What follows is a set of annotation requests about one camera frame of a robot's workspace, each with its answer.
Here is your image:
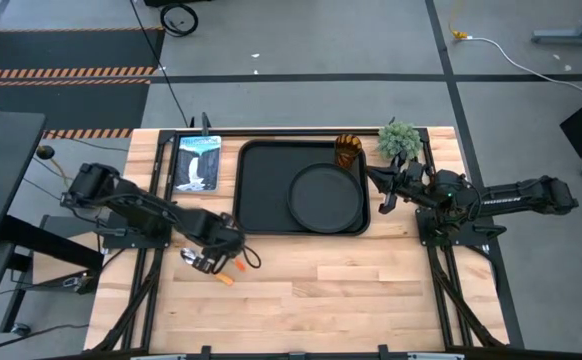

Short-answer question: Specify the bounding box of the small green artificial plant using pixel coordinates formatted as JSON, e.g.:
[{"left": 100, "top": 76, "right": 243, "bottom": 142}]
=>
[{"left": 376, "top": 118, "right": 424, "bottom": 162}]

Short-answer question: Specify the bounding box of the black hazard-striped floor mat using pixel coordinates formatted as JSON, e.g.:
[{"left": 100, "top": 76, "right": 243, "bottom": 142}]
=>
[{"left": 0, "top": 27, "right": 166, "bottom": 140}]

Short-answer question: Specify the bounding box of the grey metal desk leg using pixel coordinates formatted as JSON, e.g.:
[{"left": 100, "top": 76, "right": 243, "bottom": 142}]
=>
[{"left": 530, "top": 3, "right": 582, "bottom": 47}]

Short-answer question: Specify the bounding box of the amber glass cup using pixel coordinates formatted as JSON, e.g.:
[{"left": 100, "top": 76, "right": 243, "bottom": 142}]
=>
[{"left": 333, "top": 133, "right": 364, "bottom": 171}]

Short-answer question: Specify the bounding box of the white floor cable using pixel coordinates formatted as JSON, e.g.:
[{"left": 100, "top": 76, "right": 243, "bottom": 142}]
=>
[{"left": 465, "top": 35, "right": 582, "bottom": 104}]

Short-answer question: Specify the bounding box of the coiled black cable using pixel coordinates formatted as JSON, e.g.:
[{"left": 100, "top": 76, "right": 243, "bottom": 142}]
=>
[{"left": 159, "top": 3, "right": 200, "bottom": 38}]

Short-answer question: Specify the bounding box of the spoon with yellow handle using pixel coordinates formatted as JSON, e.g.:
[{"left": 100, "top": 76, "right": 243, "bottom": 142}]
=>
[{"left": 180, "top": 247, "right": 236, "bottom": 288}]

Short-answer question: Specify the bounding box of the waterfall picture book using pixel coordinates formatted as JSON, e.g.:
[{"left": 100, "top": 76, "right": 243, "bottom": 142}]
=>
[{"left": 172, "top": 134, "right": 223, "bottom": 194}]

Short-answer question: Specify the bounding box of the thin black floor cable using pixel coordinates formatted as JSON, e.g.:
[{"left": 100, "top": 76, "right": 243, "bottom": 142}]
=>
[{"left": 0, "top": 323, "right": 90, "bottom": 354}]

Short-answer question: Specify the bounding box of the dark grey side desk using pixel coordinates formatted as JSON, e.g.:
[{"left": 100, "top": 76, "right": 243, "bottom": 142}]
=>
[{"left": 0, "top": 109, "right": 48, "bottom": 346}]

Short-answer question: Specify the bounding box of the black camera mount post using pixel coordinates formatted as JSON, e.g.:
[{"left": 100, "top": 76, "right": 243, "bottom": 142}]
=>
[{"left": 188, "top": 111, "right": 213, "bottom": 137}]

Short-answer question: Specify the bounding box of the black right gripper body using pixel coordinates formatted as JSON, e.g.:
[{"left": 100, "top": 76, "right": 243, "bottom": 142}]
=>
[{"left": 378, "top": 153, "right": 432, "bottom": 215}]

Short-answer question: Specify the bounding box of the black round plate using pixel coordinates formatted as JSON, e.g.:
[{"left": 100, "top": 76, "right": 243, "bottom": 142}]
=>
[{"left": 287, "top": 162, "right": 365, "bottom": 235}]

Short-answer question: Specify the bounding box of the black aluminium table frame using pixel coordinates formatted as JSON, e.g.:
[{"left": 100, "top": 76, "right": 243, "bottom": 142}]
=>
[{"left": 90, "top": 127, "right": 525, "bottom": 360}]

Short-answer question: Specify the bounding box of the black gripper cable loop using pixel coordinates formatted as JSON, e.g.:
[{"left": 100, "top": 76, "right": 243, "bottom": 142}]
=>
[{"left": 241, "top": 244, "right": 263, "bottom": 270}]

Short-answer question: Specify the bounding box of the long black floor cable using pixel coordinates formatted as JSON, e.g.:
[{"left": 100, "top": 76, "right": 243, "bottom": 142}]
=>
[{"left": 129, "top": 0, "right": 193, "bottom": 129}]

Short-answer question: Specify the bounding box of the black rectangular tray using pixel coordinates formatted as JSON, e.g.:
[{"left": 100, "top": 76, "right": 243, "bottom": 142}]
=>
[{"left": 232, "top": 138, "right": 372, "bottom": 237}]

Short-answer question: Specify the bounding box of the black side desk base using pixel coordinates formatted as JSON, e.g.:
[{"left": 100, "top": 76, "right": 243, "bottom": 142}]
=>
[{"left": 0, "top": 214, "right": 105, "bottom": 335}]

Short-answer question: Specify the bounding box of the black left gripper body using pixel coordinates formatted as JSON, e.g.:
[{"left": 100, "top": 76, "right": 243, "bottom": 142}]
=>
[{"left": 190, "top": 214, "right": 247, "bottom": 261}]

